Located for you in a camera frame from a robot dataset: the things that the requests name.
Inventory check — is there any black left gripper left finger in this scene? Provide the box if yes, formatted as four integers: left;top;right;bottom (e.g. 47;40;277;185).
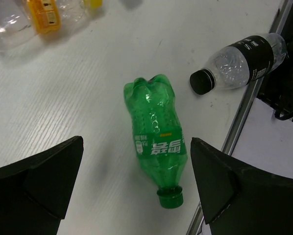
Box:
0;136;84;235

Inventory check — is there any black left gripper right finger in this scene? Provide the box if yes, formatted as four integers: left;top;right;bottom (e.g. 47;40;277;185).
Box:
191;138;293;235

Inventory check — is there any green sprite bottle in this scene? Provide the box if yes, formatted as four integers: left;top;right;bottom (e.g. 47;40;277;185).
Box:
123;74;188;209

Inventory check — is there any clear bottle black cap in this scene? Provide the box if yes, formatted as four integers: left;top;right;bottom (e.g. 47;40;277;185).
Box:
190;33;287;95

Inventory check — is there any clear bottle red cap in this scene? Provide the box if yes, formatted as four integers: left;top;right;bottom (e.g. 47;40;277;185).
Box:
0;0;37;51

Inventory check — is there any clear bottle yellow cap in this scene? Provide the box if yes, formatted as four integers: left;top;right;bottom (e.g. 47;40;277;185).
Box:
24;0;103;35

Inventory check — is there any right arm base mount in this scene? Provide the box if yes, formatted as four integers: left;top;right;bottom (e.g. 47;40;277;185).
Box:
257;3;293;122

